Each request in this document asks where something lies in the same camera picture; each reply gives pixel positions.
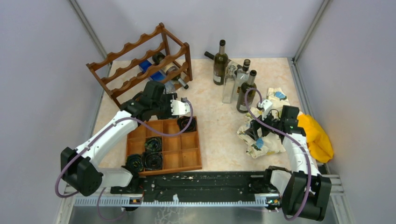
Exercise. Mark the rolled dark green tie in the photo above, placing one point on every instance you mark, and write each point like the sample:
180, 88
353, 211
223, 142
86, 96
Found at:
134, 163

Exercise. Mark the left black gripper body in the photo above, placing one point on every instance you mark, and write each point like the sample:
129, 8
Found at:
162, 108

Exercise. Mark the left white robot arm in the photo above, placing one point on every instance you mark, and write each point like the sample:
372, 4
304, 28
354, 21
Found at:
80, 166

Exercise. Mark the rolled dark blue tie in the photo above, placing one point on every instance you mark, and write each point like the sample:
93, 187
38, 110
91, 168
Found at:
152, 160

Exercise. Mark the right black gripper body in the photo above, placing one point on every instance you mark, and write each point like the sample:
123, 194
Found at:
265, 129

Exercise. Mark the dark wine bottle beige label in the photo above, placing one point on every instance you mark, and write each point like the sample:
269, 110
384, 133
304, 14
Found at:
157, 59

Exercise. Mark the clear glass bottle front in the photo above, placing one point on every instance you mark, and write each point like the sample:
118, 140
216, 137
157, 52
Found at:
229, 83

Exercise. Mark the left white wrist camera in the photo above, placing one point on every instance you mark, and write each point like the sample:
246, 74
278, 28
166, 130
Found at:
180, 107

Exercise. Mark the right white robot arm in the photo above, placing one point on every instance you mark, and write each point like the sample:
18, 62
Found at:
298, 160

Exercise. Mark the dark wine bottle grey label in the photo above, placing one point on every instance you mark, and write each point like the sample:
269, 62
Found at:
220, 64

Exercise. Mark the dinosaur print white cloth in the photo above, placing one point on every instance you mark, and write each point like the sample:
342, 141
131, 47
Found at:
271, 143

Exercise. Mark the wooden compartment tray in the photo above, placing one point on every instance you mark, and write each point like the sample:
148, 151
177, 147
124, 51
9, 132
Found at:
181, 151

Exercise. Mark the rolled tie orange pattern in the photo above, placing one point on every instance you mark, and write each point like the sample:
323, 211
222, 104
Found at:
185, 122

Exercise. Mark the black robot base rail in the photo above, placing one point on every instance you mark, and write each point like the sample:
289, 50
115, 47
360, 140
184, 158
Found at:
275, 189

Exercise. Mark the yellow cloth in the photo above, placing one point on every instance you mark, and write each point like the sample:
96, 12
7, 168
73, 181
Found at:
318, 141

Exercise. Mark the dark green wine bottle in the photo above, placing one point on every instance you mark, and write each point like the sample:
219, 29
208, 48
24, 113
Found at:
245, 99

